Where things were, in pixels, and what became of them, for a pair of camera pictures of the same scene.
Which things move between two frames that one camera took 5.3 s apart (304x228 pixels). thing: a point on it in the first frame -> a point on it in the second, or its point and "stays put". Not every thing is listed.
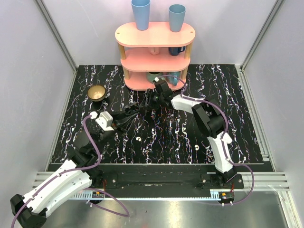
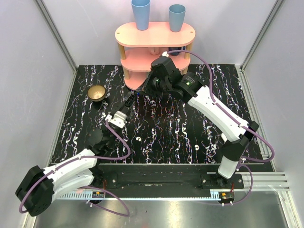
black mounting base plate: [125, 177] stays put
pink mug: [154, 50] stays put
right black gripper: [147, 100] -> [146, 87]
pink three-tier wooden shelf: [156, 53] stays put
